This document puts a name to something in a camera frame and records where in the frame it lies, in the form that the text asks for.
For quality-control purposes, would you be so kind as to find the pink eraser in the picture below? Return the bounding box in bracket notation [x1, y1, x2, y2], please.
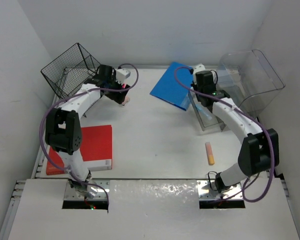
[121, 96, 130, 106]

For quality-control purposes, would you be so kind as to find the light blue highlighter marker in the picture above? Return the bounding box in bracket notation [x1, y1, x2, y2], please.
[195, 104, 213, 121]

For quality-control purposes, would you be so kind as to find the black wire mesh basket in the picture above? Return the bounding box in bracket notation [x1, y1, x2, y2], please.
[40, 42, 100, 99]

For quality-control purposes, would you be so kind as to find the clear grey drawer organizer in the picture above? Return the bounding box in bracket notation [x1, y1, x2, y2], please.
[217, 49, 285, 118]

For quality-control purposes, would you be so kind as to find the yellow pink highlighter marker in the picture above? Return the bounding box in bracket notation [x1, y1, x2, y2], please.
[205, 142, 215, 166]

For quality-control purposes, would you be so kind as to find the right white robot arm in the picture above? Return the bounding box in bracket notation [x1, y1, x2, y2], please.
[189, 69, 280, 193]

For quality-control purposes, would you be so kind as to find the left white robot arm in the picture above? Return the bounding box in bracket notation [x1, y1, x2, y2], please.
[39, 64, 131, 184]

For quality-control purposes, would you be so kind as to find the blue folder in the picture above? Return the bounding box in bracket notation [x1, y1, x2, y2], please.
[149, 62, 192, 111]

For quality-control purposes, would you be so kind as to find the red notebook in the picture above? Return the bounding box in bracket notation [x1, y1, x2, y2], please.
[45, 124, 113, 176]

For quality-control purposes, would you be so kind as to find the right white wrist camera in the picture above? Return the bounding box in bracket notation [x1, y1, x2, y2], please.
[193, 63, 206, 75]

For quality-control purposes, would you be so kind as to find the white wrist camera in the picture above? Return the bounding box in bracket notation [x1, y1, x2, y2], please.
[116, 68, 131, 84]
[193, 63, 206, 75]

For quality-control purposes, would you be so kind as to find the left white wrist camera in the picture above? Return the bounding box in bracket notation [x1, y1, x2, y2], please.
[116, 68, 131, 84]

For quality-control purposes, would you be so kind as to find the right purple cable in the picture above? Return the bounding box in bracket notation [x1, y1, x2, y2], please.
[174, 66, 276, 203]

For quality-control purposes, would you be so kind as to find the purple cable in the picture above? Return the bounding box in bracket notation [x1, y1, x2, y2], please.
[38, 63, 140, 203]
[174, 66, 276, 203]

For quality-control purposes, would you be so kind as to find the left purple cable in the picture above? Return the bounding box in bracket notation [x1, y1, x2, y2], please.
[38, 63, 140, 203]

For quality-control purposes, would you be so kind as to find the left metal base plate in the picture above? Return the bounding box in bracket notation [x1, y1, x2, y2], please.
[63, 178, 110, 201]

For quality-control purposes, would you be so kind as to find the metal base plate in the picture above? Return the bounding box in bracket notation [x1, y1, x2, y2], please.
[63, 178, 110, 201]
[197, 179, 243, 201]

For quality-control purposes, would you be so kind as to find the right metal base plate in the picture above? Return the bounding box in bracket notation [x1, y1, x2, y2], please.
[197, 179, 243, 201]

